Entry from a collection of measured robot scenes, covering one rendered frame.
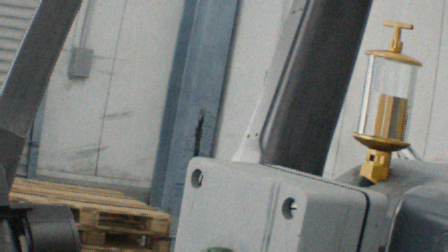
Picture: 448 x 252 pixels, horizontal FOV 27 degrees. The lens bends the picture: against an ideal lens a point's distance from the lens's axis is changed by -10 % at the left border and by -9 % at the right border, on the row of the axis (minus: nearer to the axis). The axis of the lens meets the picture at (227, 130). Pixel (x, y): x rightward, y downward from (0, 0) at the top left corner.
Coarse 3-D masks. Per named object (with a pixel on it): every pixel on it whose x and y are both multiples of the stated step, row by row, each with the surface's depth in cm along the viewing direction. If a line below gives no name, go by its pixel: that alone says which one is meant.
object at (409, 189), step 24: (360, 168) 45; (408, 168) 44; (432, 168) 44; (384, 192) 42; (408, 192) 38; (432, 192) 37; (408, 216) 37; (432, 216) 36; (384, 240) 39; (408, 240) 37; (432, 240) 36
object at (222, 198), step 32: (192, 160) 40; (224, 160) 41; (192, 192) 40; (224, 192) 38; (256, 192) 37; (288, 192) 35; (320, 192) 35; (352, 192) 36; (192, 224) 40; (224, 224) 38; (256, 224) 37; (288, 224) 35; (320, 224) 35; (352, 224) 36
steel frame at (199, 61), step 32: (192, 0) 924; (224, 0) 897; (192, 32) 929; (224, 32) 902; (192, 64) 923; (224, 64) 907; (192, 96) 892; (192, 128) 897; (160, 160) 930; (160, 192) 935
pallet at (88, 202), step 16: (16, 192) 597; (32, 192) 608; (48, 192) 626; (64, 192) 640; (80, 192) 659; (96, 192) 679; (112, 192) 693; (80, 208) 603; (96, 208) 609; (112, 208) 619; (128, 208) 635; (144, 208) 650; (80, 224) 604; (96, 224) 610; (144, 224) 639; (160, 224) 635
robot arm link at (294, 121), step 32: (320, 0) 74; (352, 0) 75; (288, 32) 75; (320, 32) 73; (352, 32) 75; (288, 64) 73; (320, 64) 73; (352, 64) 75; (288, 96) 71; (320, 96) 72; (256, 128) 72; (288, 128) 71; (320, 128) 72; (256, 160) 70; (288, 160) 70; (320, 160) 72
